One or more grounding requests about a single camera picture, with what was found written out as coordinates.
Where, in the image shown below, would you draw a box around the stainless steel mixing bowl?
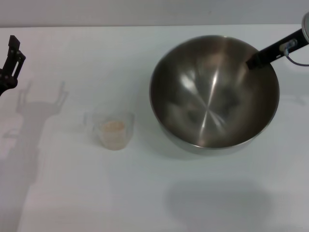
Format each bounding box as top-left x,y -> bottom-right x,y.
149,35 -> 280,155

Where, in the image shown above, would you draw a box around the thin grey gripper cable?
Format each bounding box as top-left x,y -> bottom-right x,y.
284,48 -> 309,67

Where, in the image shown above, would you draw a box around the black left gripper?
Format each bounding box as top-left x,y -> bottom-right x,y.
0,35 -> 27,97

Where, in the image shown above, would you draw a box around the white rice grains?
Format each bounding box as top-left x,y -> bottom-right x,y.
99,120 -> 126,148

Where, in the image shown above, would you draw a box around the clear plastic measuring cup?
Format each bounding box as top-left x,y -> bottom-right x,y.
83,111 -> 135,152

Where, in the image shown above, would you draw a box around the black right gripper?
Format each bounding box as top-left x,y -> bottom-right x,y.
245,28 -> 309,71

